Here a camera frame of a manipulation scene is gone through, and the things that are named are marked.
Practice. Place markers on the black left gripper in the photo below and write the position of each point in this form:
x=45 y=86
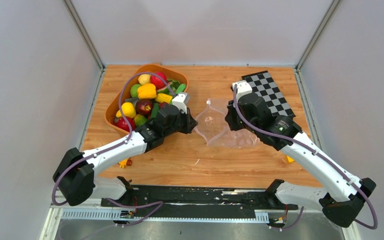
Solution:
x=191 y=123

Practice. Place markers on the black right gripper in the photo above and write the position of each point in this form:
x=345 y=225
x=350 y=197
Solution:
x=229 y=118

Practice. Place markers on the clear zip top bag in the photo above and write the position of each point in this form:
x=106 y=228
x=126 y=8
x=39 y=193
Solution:
x=211 y=125

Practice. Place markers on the dark green cucumber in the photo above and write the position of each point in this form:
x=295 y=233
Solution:
x=154 y=111

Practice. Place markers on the light green pepper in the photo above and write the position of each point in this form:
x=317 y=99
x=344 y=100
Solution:
x=181 y=88

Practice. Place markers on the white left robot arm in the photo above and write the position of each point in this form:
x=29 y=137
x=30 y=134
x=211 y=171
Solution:
x=77 y=175

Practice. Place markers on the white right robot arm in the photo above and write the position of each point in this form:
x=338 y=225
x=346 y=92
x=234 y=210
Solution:
x=343 y=197

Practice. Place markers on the yellow corn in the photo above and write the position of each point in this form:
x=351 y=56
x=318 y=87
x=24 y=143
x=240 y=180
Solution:
x=163 y=98

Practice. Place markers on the dark red apple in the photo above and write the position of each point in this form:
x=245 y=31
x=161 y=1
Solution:
x=144 y=107

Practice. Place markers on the green mango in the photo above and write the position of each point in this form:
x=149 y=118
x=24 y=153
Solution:
x=140 y=120

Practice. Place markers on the black white checkerboard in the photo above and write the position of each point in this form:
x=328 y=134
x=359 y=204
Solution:
x=264 y=86

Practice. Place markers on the yellow bell pepper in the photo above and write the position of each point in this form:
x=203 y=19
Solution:
x=147 y=91

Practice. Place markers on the yellow pear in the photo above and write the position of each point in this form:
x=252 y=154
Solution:
x=127 y=109

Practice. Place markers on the yellow lemon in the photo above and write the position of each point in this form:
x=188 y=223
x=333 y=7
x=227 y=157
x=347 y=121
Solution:
x=144 y=79

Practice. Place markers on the green lime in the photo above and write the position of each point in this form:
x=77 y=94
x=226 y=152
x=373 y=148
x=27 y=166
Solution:
x=134 y=90

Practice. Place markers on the orange plastic basket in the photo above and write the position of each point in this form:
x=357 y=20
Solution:
x=124 y=90

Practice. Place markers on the yellow toy car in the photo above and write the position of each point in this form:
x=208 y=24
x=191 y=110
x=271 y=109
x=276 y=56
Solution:
x=125 y=163

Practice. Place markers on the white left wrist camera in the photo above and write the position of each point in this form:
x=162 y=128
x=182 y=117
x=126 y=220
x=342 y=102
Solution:
x=180 y=101

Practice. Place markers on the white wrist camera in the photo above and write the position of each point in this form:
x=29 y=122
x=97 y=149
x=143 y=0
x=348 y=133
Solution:
x=180 y=101
x=242 y=88

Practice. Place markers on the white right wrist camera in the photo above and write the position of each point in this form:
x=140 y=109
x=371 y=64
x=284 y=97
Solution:
x=242 y=88

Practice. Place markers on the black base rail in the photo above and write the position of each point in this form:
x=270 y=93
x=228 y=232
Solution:
x=204 y=202

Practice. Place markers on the white slotted cable duct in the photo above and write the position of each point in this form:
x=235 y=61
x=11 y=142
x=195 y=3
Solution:
x=119 y=215

